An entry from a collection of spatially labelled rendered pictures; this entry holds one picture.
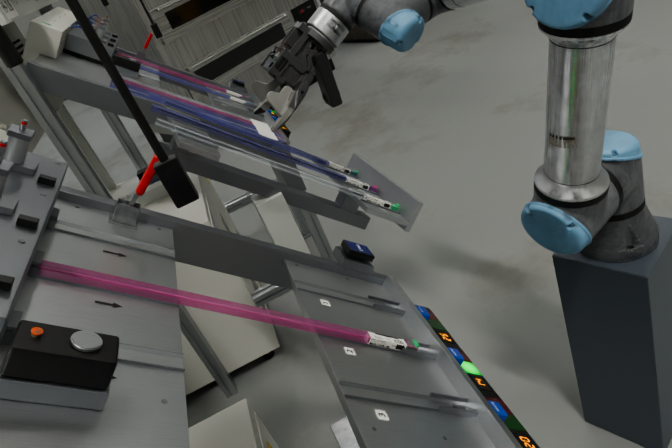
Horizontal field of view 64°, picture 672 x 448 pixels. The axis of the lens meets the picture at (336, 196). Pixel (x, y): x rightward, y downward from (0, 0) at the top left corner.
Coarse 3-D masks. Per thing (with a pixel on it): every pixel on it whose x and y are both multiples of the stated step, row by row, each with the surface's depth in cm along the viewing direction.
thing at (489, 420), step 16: (384, 288) 93; (400, 288) 91; (400, 304) 88; (416, 320) 83; (432, 336) 79; (432, 352) 78; (448, 352) 76; (448, 368) 74; (464, 384) 70; (480, 400) 67; (480, 416) 67; (496, 416) 65; (496, 432) 64
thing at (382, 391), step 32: (320, 288) 82; (352, 288) 88; (320, 320) 73; (352, 320) 77; (384, 320) 82; (320, 352) 67; (352, 352) 69; (384, 352) 72; (416, 352) 75; (352, 384) 62; (384, 384) 65; (416, 384) 68; (448, 384) 72; (352, 416) 57; (384, 416) 59; (416, 416) 62; (448, 416) 65
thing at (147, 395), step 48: (48, 240) 62; (96, 240) 67; (144, 240) 72; (48, 288) 54; (96, 288) 58; (144, 336) 54; (144, 384) 48; (0, 432) 38; (48, 432) 39; (96, 432) 41; (144, 432) 43
